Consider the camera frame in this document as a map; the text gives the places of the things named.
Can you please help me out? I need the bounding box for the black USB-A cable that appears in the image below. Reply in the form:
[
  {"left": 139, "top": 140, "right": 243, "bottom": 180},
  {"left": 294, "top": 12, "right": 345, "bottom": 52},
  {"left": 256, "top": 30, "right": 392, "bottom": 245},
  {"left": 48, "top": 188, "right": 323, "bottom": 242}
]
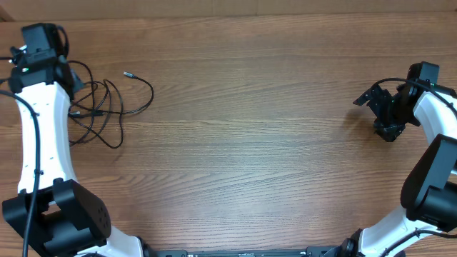
[{"left": 67, "top": 60, "right": 155, "bottom": 147}]

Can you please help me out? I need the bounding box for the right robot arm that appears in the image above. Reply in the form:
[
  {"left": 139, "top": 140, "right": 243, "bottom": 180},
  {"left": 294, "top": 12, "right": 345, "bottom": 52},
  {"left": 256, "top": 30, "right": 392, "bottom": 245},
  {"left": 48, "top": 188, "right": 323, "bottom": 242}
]
[{"left": 326, "top": 61, "right": 456, "bottom": 256}]

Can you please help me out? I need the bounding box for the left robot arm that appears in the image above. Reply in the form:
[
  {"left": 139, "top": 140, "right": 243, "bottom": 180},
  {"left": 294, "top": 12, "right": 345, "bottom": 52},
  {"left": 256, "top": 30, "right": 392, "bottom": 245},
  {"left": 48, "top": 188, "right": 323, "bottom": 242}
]
[{"left": 2, "top": 23, "right": 152, "bottom": 256}]

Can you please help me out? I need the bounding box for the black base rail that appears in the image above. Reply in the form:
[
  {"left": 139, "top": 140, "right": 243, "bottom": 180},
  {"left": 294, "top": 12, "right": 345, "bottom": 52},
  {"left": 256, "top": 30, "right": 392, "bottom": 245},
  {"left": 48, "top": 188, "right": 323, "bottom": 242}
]
[{"left": 144, "top": 246, "right": 341, "bottom": 257}]

